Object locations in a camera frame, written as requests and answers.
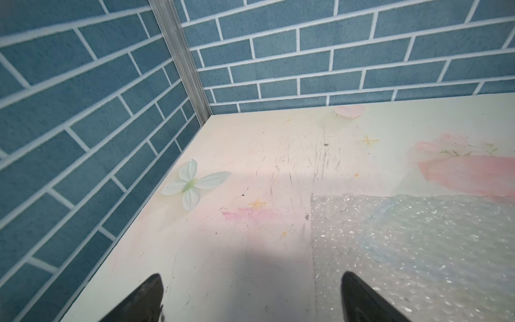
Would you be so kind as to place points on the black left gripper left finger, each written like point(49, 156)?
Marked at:
point(143, 304)

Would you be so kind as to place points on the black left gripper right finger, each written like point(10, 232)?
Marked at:
point(361, 303)

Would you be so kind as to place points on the clear bubble wrap sheet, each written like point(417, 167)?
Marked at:
point(443, 258)

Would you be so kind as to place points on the aluminium corner post left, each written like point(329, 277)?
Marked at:
point(174, 36)

